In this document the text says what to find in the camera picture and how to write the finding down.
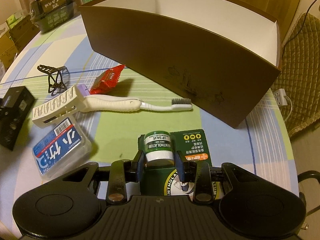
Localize green lip salve card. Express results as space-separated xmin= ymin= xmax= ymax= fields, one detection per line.
xmin=138 ymin=129 xmax=223 ymax=203

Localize green lip salve jar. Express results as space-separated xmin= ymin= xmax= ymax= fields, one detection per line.
xmin=144 ymin=131 xmax=174 ymax=167

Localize blue dental floss box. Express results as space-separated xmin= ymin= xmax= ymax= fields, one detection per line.
xmin=32 ymin=116 xmax=92 ymax=179

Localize red snack packet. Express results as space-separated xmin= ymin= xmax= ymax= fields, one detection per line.
xmin=89 ymin=64 xmax=125 ymax=95

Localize black hair claw clip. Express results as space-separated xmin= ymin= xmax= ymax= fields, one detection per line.
xmin=37 ymin=64 xmax=69 ymax=96

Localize black shaver product box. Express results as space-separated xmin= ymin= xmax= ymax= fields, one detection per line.
xmin=1 ymin=86 xmax=35 ymax=151

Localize white folding toothbrush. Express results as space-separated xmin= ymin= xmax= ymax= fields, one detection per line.
xmin=81 ymin=94 xmax=193 ymax=113

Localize purple cream tube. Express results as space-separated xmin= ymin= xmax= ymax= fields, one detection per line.
xmin=77 ymin=84 xmax=90 ymax=96

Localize brown cardboard storage box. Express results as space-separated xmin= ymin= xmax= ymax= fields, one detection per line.
xmin=79 ymin=0 xmax=280 ymax=128

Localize quilted tan chair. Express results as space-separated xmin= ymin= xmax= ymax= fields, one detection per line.
xmin=272 ymin=13 xmax=319 ymax=137

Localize brown cardboard boxes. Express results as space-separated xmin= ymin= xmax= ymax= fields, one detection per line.
xmin=1 ymin=15 xmax=40 ymax=70

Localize black metal chair frame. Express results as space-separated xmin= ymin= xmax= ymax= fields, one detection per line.
xmin=297 ymin=170 xmax=319 ymax=217

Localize black power cable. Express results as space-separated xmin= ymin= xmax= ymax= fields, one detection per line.
xmin=281 ymin=0 xmax=320 ymax=46

